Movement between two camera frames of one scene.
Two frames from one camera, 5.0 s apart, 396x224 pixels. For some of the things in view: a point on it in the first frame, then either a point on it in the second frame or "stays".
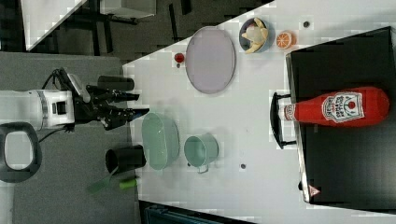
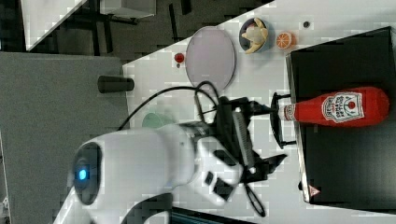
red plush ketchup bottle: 349,107 stays
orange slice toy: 284,40 stays
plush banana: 257,34 stays
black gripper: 101,105 -> 233,123
